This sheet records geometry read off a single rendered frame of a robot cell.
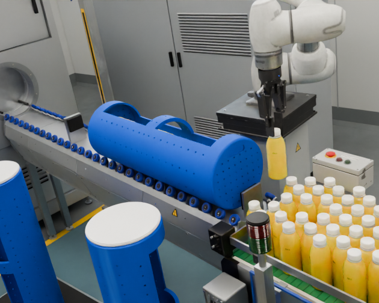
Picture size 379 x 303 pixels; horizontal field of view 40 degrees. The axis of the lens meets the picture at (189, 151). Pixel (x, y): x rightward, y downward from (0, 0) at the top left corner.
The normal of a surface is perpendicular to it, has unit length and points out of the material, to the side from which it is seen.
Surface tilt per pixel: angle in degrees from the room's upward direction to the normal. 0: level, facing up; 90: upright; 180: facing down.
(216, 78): 90
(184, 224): 70
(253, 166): 90
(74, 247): 0
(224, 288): 0
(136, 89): 90
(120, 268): 90
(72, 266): 0
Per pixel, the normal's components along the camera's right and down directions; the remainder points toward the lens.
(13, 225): 0.59, 0.26
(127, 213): -0.15, -0.90
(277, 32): -0.06, 0.42
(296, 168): 0.75, 0.18
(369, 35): -0.64, 0.41
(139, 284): 0.29, 0.38
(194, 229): -0.75, 0.06
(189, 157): -0.69, -0.22
